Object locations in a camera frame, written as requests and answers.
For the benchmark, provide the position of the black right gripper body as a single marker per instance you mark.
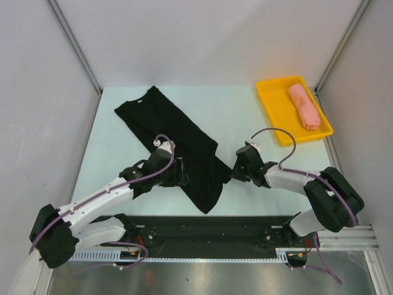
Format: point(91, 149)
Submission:
point(241, 172)

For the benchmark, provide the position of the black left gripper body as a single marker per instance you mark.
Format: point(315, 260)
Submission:
point(171, 177)

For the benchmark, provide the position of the black t-shirt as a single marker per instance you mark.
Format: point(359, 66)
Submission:
point(154, 114)

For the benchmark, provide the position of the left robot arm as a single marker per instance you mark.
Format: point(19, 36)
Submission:
point(60, 232)

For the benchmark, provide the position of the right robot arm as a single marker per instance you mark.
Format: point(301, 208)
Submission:
point(334, 202)

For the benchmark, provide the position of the yellow plastic tray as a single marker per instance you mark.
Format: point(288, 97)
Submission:
point(282, 113)

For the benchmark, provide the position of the rolled pink t-shirt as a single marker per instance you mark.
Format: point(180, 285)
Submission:
point(306, 109)

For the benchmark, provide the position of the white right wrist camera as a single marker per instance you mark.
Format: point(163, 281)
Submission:
point(253, 144)

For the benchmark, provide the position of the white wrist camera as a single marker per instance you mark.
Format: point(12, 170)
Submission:
point(253, 144)
point(164, 145)

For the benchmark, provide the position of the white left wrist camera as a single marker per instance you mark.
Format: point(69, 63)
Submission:
point(164, 145)

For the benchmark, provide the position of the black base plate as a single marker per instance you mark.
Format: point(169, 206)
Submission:
point(215, 235)

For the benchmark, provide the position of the white slotted cable duct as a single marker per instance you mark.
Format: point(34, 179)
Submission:
point(123, 256)

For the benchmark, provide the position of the right aluminium frame post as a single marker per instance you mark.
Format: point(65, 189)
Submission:
point(354, 22)

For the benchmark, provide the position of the aluminium frame post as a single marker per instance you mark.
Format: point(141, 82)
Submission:
point(74, 44)
point(354, 22)

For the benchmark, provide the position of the left aluminium frame post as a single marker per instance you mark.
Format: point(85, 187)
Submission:
point(74, 44)

